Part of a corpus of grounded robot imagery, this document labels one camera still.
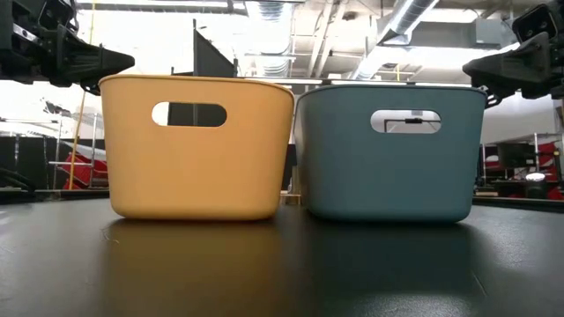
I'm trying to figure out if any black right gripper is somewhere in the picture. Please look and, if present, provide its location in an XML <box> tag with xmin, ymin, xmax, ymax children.
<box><xmin>462</xmin><ymin>33</ymin><xmax>564</xmax><ymax>109</ymax></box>

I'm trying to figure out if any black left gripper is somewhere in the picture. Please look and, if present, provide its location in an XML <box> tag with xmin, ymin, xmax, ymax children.
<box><xmin>0</xmin><ymin>0</ymin><xmax>136</xmax><ymax>96</ymax></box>

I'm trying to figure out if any red background equipment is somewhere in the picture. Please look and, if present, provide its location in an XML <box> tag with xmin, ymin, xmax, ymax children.
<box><xmin>479</xmin><ymin>140</ymin><xmax>564</xmax><ymax>200</ymax></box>
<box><xmin>61</xmin><ymin>151</ymin><xmax>109</xmax><ymax>191</ymax></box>

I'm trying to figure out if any black partition panel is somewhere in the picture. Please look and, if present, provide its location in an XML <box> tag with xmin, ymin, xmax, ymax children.
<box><xmin>170</xmin><ymin>18</ymin><xmax>240</xmax><ymax>129</ymax></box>

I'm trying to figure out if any yellow plastic bin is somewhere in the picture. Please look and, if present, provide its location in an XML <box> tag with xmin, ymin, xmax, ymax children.
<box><xmin>98</xmin><ymin>73</ymin><xmax>296</xmax><ymax>222</ymax></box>

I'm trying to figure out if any blue plastic bin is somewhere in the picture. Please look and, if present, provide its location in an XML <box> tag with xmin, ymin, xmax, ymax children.
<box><xmin>293</xmin><ymin>84</ymin><xmax>488</xmax><ymax>223</ymax></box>

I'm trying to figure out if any black table mat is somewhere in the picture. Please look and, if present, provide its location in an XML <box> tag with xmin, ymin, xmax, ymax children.
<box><xmin>0</xmin><ymin>197</ymin><xmax>564</xmax><ymax>317</ymax></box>

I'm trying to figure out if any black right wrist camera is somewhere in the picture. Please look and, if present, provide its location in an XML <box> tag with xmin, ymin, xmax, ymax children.
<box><xmin>511</xmin><ymin>3</ymin><xmax>563</xmax><ymax>44</ymax></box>

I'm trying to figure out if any yellow cable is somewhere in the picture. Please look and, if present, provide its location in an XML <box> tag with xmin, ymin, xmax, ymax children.
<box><xmin>68</xmin><ymin>0</ymin><xmax>96</xmax><ymax>191</ymax></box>

